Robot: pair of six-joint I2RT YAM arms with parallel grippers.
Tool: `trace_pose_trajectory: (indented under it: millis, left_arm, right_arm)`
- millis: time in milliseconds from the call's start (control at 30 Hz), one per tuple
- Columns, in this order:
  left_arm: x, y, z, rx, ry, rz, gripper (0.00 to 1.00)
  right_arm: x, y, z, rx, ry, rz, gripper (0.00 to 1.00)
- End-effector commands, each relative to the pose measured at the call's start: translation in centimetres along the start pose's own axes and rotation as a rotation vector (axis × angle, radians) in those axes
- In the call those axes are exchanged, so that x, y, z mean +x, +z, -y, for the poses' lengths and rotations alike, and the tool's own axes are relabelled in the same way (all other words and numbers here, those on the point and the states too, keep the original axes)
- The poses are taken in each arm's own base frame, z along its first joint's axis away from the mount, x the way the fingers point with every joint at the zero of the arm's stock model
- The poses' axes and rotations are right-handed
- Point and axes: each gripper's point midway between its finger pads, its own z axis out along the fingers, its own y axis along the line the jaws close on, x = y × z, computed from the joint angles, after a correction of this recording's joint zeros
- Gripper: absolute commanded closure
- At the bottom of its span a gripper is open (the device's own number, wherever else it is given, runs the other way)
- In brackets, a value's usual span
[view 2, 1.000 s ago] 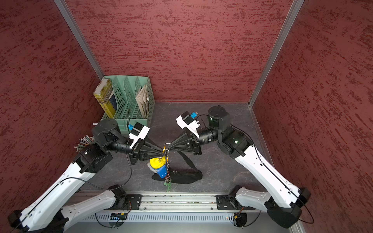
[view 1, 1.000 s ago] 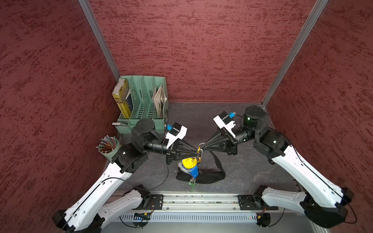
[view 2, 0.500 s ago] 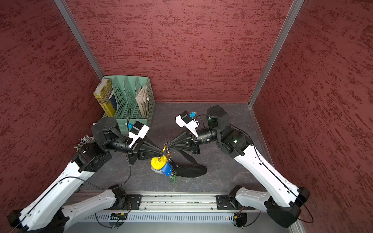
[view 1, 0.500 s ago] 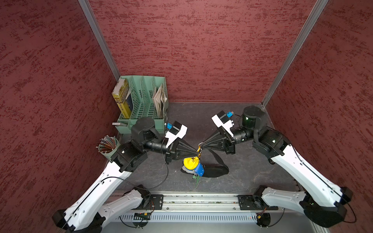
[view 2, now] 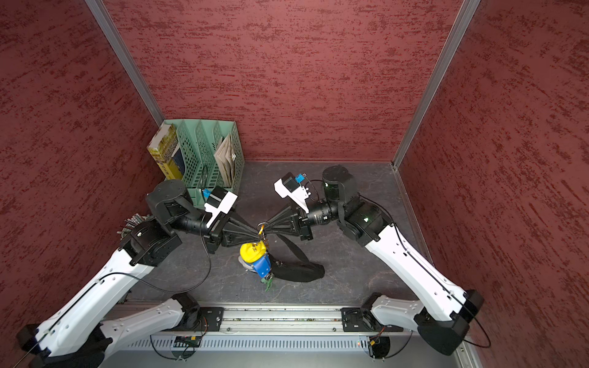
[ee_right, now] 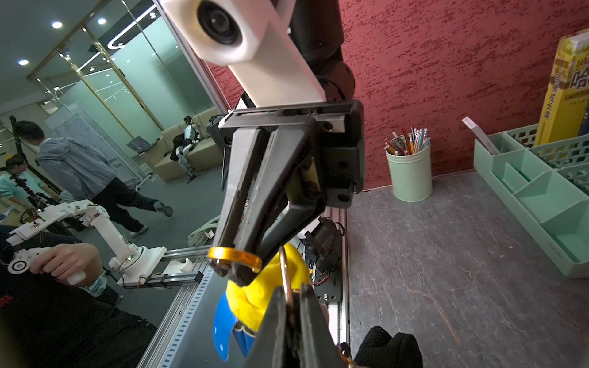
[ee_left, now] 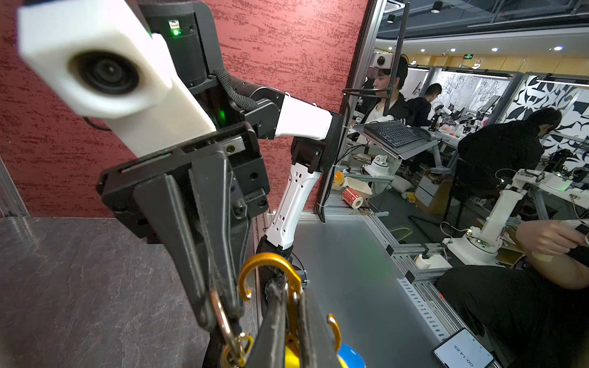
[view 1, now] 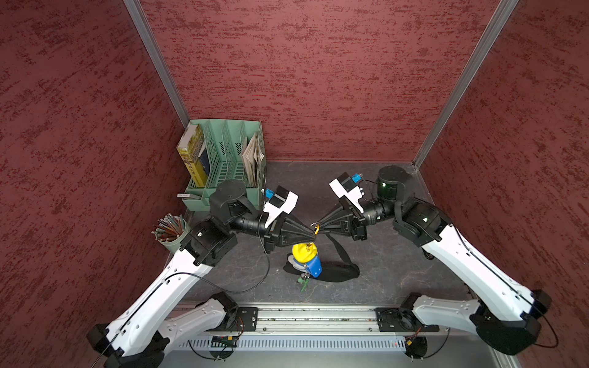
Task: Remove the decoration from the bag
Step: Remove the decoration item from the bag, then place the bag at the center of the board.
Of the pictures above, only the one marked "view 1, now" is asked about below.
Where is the papers and brown folder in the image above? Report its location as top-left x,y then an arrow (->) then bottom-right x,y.
241,133 -> 265,188

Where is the green plastic file organizer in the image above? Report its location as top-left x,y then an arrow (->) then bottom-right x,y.
182,119 -> 266,212

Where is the white ruler stick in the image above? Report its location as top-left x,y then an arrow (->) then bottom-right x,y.
176,193 -> 202,200

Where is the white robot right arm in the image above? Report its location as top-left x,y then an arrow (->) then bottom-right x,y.
318,165 -> 552,356

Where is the yellow book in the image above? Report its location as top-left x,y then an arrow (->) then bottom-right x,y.
176,124 -> 208,188

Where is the pencils bundle in cup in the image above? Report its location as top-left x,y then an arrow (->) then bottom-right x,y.
151,213 -> 186,242

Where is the aluminium corner post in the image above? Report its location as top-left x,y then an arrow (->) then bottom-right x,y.
124,0 -> 190,127
413,0 -> 518,171

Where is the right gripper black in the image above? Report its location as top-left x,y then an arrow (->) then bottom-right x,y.
317,194 -> 400,238

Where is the wrist white camera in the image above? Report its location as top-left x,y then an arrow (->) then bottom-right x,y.
263,186 -> 298,228
329,173 -> 364,213

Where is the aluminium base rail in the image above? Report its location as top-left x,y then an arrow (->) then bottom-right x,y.
183,303 -> 466,336

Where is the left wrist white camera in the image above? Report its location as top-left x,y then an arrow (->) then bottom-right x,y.
263,186 -> 298,228

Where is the yellow blue doll decoration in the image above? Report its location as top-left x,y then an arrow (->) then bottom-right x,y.
287,242 -> 322,292

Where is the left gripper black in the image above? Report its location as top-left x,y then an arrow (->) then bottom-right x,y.
228,206 -> 315,253

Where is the white perforated cable tray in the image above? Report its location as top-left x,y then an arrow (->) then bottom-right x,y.
179,335 -> 406,353

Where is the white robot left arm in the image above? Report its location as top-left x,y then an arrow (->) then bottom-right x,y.
87,179 -> 315,367

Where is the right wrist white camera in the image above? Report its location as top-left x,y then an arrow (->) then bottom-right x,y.
329,173 -> 364,213

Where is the black corduroy bag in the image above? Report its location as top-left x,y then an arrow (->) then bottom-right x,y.
283,233 -> 360,283

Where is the aluminium corner post left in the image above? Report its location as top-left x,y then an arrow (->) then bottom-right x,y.
124,0 -> 190,127

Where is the green pencil cup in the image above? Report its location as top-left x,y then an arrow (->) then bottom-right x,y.
155,217 -> 192,254

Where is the aluminium corner post right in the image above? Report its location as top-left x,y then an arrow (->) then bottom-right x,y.
413,0 -> 518,171

